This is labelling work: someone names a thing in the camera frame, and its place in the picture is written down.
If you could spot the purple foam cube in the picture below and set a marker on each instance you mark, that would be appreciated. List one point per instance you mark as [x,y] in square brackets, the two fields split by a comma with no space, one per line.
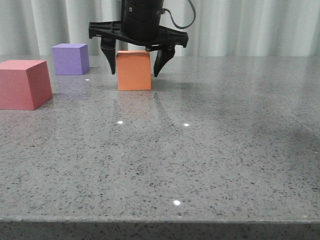
[71,59]

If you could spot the pale green curtain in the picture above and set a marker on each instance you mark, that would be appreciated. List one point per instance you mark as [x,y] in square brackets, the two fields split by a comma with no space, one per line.
[215,27]

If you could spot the pink foam cube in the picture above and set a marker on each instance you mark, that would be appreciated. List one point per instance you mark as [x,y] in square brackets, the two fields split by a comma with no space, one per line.
[24,84]

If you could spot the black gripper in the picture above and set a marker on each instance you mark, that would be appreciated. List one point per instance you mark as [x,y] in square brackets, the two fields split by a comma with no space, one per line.
[139,25]

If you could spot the orange foam cube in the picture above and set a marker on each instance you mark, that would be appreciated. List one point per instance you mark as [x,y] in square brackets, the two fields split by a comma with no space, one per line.
[133,70]

